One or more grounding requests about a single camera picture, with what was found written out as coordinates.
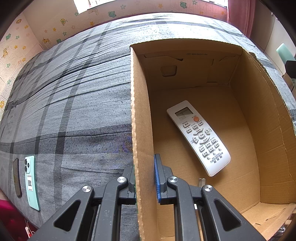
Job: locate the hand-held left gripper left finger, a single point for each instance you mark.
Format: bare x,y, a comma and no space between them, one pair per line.
128,176

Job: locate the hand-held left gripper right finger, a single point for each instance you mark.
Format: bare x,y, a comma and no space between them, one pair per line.
158,178

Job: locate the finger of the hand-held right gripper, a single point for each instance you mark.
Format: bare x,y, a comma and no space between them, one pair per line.
291,69

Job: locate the brown cardboard box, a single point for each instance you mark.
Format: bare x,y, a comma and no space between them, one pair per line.
171,143

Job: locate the white remote control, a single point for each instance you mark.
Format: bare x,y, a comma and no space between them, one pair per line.
203,143

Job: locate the cream wardrobe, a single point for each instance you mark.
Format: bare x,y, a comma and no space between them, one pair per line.
268,34

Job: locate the red curtain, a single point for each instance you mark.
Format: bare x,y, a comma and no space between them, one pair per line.
240,16

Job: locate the mint green phone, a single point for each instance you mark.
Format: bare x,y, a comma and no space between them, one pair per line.
31,185

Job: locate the grey plaid bed sheet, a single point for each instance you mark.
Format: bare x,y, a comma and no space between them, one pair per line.
69,92

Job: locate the dark phone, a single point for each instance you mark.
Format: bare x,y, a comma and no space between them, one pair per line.
17,178

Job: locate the magenta cloth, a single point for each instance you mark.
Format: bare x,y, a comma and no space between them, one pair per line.
7,208

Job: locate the barred window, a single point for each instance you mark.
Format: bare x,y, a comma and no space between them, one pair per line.
92,4

